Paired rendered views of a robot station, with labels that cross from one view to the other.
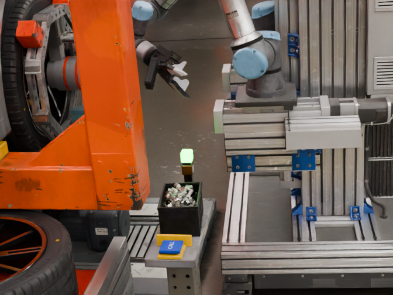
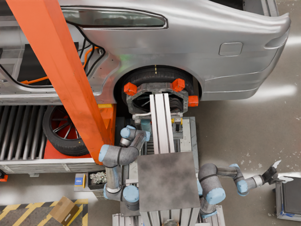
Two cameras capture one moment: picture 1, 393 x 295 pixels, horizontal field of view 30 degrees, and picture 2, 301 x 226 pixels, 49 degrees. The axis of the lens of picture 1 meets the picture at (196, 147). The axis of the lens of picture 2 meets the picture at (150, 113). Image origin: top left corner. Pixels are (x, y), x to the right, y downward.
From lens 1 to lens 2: 3.37 m
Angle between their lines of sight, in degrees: 68
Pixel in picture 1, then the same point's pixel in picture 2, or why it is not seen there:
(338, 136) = not seen: outside the picture
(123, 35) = (83, 136)
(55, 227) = not seen: hidden behind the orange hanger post
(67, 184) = not seen: hidden behind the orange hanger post
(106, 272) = (79, 162)
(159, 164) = (251, 151)
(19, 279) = (55, 139)
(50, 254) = (70, 143)
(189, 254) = (78, 188)
